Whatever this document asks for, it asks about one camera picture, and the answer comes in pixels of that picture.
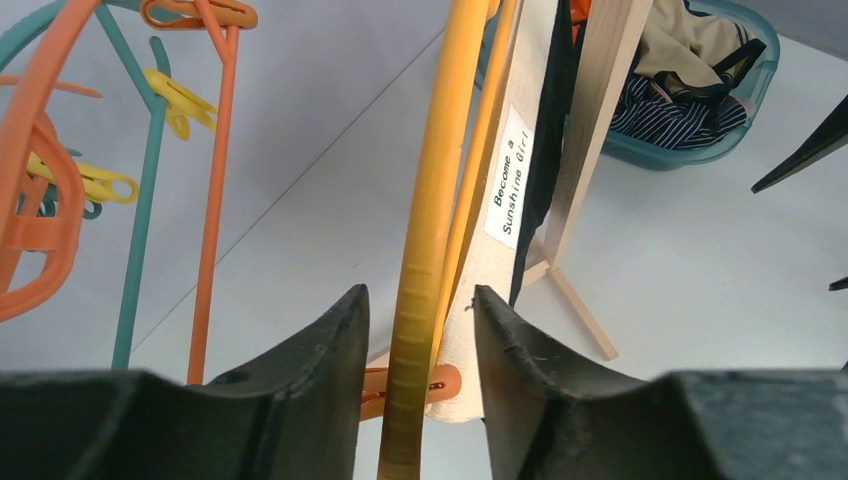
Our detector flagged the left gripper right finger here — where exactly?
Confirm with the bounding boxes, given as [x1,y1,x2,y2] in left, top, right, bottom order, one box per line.
[473,285,847,479]

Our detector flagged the teal plastic basket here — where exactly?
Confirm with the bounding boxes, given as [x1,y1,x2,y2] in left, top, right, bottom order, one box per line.
[473,0,782,172]

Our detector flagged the beige underwear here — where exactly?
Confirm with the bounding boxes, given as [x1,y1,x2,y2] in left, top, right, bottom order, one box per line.
[633,1,767,105]

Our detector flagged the teal hanger with clips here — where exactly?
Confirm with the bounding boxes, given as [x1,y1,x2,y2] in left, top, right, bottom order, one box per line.
[1,1,219,369]

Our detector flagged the yellow hanger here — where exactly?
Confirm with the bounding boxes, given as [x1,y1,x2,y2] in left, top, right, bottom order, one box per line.
[376,1,516,479]

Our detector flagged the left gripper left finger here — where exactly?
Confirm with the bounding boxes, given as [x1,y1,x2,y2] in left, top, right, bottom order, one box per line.
[1,284,369,479]

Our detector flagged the navy striped underwear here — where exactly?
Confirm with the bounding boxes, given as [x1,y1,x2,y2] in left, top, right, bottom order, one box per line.
[610,74,748,150]

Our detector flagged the orange hanger with clips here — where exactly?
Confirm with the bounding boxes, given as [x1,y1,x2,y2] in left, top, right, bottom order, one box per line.
[141,1,259,385]

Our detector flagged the wooden clothes rack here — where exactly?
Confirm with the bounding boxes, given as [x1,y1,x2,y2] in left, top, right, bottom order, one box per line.
[510,1,652,360]

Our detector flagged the black white-banded underwear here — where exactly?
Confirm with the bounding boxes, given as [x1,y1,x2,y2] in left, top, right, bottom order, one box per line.
[425,1,571,424]

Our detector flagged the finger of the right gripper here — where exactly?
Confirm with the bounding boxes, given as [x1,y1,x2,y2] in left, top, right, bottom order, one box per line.
[828,277,848,292]
[751,97,847,194]

